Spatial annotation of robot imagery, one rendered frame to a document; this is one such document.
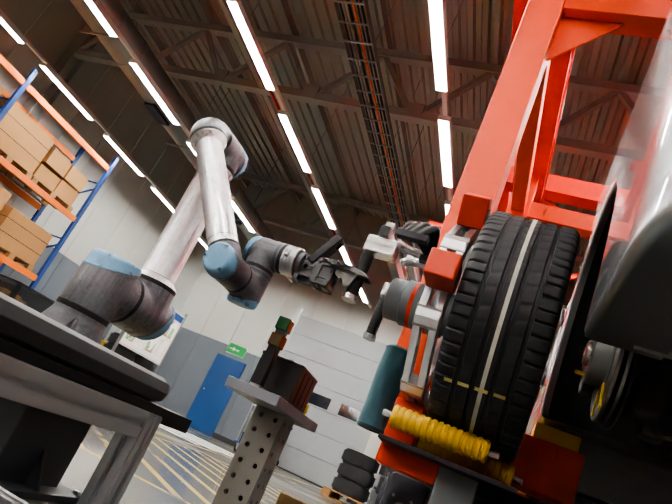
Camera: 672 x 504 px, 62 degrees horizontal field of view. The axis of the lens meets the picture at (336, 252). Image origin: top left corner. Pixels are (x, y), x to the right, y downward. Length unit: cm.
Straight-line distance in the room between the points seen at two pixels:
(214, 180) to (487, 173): 116
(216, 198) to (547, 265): 90
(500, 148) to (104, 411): 205
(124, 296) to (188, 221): 34
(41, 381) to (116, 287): 111
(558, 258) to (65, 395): 113
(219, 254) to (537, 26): 195
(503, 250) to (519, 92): 132
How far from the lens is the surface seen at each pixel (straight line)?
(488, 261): 138
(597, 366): 155
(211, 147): 178
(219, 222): 157
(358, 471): 995
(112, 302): 164
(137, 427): 68
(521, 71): 271
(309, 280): 155
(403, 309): 163
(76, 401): 59
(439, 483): 152
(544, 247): 143
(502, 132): 249
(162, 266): 179
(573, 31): 300
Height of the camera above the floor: 32
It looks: 20 degrees up
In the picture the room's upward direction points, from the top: 24 degrees clockwise
